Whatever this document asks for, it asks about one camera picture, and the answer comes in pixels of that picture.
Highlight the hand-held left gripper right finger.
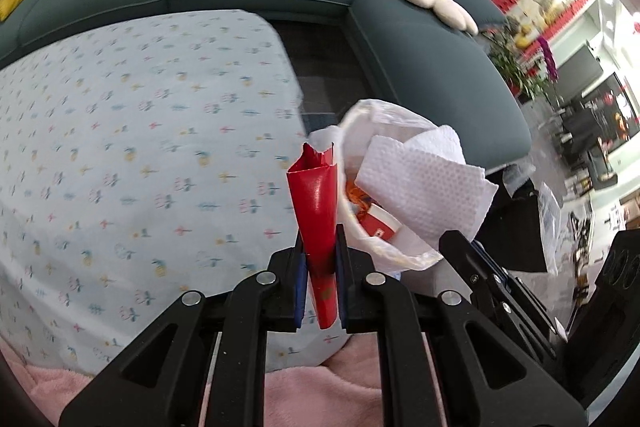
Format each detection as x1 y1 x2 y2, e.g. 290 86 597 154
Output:
336 224 587 427

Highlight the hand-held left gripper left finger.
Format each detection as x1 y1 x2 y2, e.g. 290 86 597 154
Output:
59 232 308 427

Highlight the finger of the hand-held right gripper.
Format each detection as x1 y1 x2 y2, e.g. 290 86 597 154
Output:
439 231 553 360
472 243 558 338

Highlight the red paper wrapper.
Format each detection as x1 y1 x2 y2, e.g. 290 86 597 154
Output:
286 143 342 330

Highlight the white paper towel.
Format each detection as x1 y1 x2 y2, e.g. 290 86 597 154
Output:
355 125 499 244

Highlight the white plastic bin bag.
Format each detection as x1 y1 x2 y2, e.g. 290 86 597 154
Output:
307 99 466 273

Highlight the black bag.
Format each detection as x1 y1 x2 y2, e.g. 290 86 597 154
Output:
484 164 551 273

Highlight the clear plastic bin liner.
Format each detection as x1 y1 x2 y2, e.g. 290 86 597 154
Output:
502 152 563 278

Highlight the pink fleece blanket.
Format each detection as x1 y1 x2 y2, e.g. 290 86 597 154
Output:
20 332 451 427

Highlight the orange scrap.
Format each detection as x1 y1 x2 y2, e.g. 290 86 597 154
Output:
345 179 373 210

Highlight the floral printed tablecloth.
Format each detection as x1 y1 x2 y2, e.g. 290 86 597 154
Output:
0 9 351 375

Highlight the green potted plant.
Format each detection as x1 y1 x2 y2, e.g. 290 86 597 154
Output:
487 19 548 102

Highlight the teal sectional sofa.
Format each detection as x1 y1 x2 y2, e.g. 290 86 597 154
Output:
0 0 532 172

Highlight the purple orchid plant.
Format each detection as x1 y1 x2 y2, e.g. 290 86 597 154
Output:
535 34 561 82

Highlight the grey partition panel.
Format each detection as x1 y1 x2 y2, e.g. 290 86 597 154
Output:
557 46 601 82

